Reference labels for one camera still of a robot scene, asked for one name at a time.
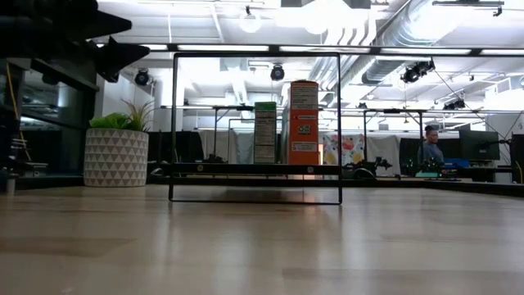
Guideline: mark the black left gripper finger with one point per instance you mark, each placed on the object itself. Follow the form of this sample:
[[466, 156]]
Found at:
[[127, 55]]

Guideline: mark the green cereal box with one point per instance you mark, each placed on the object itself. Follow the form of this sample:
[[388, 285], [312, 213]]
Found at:
[[265, 135]]

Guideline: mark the orange Mini-Wheats cereal box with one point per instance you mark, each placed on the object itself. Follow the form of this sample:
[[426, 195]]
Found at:
[[304, 135]]

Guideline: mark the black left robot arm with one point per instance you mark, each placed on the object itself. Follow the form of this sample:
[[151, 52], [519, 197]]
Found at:
[[45, 28]]

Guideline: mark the black-framed wooden shelf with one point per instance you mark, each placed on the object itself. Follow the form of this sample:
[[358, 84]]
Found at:
[[254, 169]]

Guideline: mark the green succulent plant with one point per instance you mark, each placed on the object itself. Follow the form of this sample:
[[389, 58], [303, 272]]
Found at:
[[108, 121]]

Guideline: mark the dark glass cabinet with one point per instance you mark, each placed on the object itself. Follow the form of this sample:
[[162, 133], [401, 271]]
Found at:
[[61, 123]]

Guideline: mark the long ceiling light bar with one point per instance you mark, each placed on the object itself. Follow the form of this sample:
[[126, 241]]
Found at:
[[221, 48]]

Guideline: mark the white triangle-patterned plant pot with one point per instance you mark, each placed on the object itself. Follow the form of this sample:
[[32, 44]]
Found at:
[[116, 157]]

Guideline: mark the grey draped cloth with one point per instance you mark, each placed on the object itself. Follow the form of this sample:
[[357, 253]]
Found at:
[[241, 147]]

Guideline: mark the floral patterned cloth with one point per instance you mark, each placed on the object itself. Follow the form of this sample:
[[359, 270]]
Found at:
[[348, 149]]

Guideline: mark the small black background robot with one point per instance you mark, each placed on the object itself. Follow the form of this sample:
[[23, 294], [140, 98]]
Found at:
[[366, 168]]

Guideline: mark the black ceiling spotlight cluster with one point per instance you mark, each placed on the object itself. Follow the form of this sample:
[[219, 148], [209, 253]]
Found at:
[[415, 73], [454, 105]]

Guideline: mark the person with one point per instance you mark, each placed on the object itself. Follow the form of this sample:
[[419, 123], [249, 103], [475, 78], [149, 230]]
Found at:
[[430, 151]]

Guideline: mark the blue background object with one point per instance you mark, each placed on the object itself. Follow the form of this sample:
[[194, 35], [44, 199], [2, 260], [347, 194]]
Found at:
[[457, 163]]

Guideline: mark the black computer monitor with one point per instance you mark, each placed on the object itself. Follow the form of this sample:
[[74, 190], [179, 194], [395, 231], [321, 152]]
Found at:
[[479, 145]]

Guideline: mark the black background table frame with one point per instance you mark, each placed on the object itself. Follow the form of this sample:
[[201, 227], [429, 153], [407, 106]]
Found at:
[[421, 139], [215, 135]]

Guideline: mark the small white post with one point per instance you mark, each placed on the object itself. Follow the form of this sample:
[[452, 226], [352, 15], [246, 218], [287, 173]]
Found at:
[[10, 186]]

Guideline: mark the silver ventilation duct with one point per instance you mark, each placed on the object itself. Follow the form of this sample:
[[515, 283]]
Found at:
[[389, 69]]

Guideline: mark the black aluminium table frame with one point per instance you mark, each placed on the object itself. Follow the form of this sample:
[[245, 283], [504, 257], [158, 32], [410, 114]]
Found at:
[[471, 186]]

